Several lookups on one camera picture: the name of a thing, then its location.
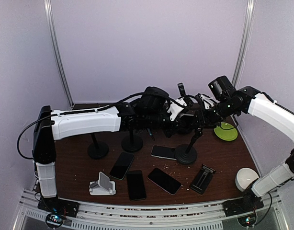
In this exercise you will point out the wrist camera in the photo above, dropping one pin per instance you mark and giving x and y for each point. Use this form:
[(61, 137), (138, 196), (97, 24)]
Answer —
[(176, 107), (208, 102)]

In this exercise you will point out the grey smartphone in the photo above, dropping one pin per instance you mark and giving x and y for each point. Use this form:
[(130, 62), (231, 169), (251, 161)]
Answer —
[(122, 165)]

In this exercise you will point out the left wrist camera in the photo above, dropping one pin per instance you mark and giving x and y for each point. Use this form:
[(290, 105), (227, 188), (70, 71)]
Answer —
[(176, 107)]

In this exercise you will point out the black gooseneck stand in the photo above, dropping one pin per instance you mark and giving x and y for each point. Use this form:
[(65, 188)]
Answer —
[(186, 154), (97, 149)]

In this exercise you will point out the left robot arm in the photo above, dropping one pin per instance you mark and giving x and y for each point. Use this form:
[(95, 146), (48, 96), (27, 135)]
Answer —
[(151, 109)]

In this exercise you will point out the front aluminium rail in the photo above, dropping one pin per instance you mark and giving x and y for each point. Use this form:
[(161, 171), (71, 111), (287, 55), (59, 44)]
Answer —
[(200, 216)]

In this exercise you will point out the teal smartphone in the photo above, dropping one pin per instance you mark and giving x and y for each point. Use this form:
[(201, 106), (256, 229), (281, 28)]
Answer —
[(150, 134)]

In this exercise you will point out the dark smartphone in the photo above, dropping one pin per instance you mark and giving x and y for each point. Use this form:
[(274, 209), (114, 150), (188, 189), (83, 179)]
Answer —
[(163, 152)]

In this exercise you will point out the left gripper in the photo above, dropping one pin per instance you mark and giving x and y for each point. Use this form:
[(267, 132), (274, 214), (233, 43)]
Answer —
[(169, 132)]

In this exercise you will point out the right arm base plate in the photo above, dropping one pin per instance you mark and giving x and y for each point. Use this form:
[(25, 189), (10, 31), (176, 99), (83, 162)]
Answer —
[(240, 206)]

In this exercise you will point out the white bowl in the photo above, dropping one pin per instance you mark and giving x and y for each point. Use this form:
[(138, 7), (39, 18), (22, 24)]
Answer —
[(244, 177)]

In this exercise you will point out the white folding phone stand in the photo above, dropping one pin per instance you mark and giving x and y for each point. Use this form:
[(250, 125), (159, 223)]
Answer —
[(102, 187)]

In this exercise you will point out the black stand with pink phone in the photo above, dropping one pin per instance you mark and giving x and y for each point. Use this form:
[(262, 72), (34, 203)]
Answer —
[(181, 89)]

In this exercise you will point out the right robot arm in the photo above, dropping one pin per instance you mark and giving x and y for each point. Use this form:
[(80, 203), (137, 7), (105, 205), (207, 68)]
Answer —
[(228, 101)]

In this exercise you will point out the silver smartphone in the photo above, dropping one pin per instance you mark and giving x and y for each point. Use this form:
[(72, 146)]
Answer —
[(186, 121)]

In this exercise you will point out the aluminium frame post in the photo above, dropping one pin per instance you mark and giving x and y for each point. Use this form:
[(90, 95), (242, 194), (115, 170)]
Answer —
[(57, 55), (247, 27)]

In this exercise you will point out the black stand with teal phone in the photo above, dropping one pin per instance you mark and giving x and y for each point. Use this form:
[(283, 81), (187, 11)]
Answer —
[(132, 143)]

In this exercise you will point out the black folding phone stand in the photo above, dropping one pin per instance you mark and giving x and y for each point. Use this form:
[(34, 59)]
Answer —
[(202, 179)]

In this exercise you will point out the pink smartphone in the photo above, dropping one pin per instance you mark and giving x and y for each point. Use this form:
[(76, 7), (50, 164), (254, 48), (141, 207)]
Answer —
[(164, 181)]

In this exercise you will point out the left aluminium frame post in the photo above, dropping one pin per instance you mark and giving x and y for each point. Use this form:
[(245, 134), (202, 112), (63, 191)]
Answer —
[(57, 55)]

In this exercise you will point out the blue smartphone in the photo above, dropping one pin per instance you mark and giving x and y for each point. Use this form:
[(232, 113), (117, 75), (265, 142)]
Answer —
[(135, 185)]

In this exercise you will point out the right aluminium frame post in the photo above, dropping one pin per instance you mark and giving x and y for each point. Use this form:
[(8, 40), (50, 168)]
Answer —
[(247, 27)]

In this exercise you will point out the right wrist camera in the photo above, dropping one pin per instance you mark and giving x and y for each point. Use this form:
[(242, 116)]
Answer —
[(208, 102)]

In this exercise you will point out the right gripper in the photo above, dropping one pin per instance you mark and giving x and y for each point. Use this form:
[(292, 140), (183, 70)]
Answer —
[(204, 121)]

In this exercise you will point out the green plate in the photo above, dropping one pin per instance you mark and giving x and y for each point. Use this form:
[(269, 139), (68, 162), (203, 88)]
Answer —
[(226, 132)]

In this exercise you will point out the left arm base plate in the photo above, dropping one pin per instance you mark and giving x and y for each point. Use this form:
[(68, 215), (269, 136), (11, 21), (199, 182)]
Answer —
[(60, 206)]

